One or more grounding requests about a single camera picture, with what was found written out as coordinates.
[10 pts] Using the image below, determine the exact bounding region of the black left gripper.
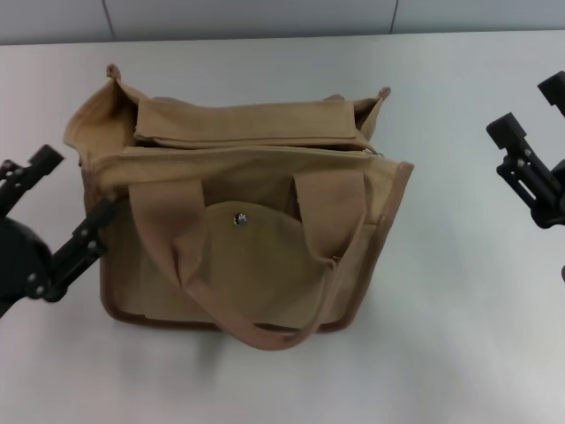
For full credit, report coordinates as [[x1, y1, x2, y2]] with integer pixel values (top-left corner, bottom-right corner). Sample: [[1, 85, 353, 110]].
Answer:
[[0, 144, 118, 319]]

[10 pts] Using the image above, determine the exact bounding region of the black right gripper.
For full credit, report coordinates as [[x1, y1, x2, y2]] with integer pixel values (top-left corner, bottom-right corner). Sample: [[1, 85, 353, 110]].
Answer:
[[486, 70, 565, 230]]

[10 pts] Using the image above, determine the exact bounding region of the khaki canvas food bag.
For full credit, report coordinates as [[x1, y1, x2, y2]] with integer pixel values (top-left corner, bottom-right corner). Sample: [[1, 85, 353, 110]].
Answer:
[[61, 64, 416, 352]]

